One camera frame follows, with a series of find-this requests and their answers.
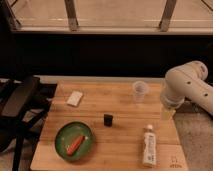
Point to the white sponge block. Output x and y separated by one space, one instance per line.
74 98

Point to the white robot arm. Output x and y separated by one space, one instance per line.
187 81

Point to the clear plastic cup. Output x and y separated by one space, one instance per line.
140 89

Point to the white plastic bottle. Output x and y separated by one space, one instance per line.
149 152

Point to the green bowl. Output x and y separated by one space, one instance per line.
67 134

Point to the orange carrot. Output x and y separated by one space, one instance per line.
75 144

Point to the black eraser block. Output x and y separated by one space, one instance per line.
108 119

